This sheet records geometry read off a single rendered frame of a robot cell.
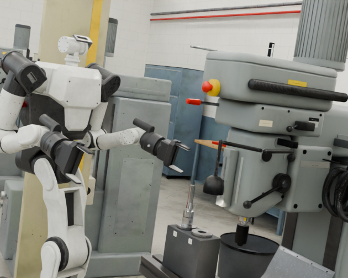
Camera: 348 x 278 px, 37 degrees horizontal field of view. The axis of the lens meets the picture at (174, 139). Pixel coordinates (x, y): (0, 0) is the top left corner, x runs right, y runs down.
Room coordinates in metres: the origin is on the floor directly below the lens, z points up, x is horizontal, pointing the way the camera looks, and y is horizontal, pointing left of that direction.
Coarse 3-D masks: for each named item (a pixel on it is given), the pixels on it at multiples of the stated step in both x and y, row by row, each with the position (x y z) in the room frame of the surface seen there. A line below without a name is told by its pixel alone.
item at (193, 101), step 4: (188, 100) 1.87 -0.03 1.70; (192, 100) 1.87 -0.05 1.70; (196, 100) 1.88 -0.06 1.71; (200, 100) 1.89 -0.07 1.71; (192, 104) 1.88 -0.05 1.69; (196, 104) 1.89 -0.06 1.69; (204, 104) 1.91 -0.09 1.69; (208, 104) 1.92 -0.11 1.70; (212, 104) 1.93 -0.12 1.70; (216, 104) 1.93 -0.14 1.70
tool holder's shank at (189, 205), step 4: (192, 188) 2.21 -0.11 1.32; (192, 192) 2.21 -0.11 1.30; (188, 196) 2.22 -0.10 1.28; (192, 196) 2.21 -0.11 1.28; (188, 200) 2.21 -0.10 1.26; (192, 200) 2.21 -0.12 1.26; (188, 204) 2.21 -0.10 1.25; (192, 204) 2.21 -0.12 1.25; (188, 208) 2.21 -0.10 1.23; (192, 208) 2.21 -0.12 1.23
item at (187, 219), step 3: (183, 213) 2.21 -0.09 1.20; (186, 213) 2.20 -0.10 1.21; (183, 216) 2.21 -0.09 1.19; (186, 216) 2.20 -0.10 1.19; (189, 216) 2.20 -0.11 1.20; (192, 216) 2.21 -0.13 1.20; (183, 219) 2.21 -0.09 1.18; (186, 219) 2.20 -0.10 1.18; (189, 219) 2.20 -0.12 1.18; (192, 219) 2.21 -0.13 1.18; (183, 222) 2.21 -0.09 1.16; (186, 222) 2.20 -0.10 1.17; (189, 222) 2.20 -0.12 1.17; (192, 222) 2.21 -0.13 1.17; (183, 225) 2.20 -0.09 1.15; (186, 225) 2.20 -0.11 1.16; (189, 225) 2.20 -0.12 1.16
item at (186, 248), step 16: (176, 224) 2.23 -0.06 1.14; (192, 224) 2.24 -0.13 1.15; (176, 240) 2.17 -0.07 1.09; (192, 240) 2.10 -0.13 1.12; (208, 240) 2.09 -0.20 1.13; (176, 256) 2.16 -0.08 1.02; (192, 256) 2.09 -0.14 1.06; (208, 256) 2.10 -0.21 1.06; (176, 272) 2.15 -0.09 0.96; (192, 272) 2.08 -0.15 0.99; (208, 272) 2.11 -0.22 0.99
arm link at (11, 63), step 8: (8, 56) 1.98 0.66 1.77; (16, 56) 1.97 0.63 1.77; (8, 64) 1.96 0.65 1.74; (16, 64) 1.93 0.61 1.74; (8, 72) 1.95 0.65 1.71; (16, 72) 1.92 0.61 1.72; (8, 80) 1.94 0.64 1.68; (16, 80) 1.94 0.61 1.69; (8, 88) 1.94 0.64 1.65; (16, 88) 1.94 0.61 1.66; (24, 96) 1.97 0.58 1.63
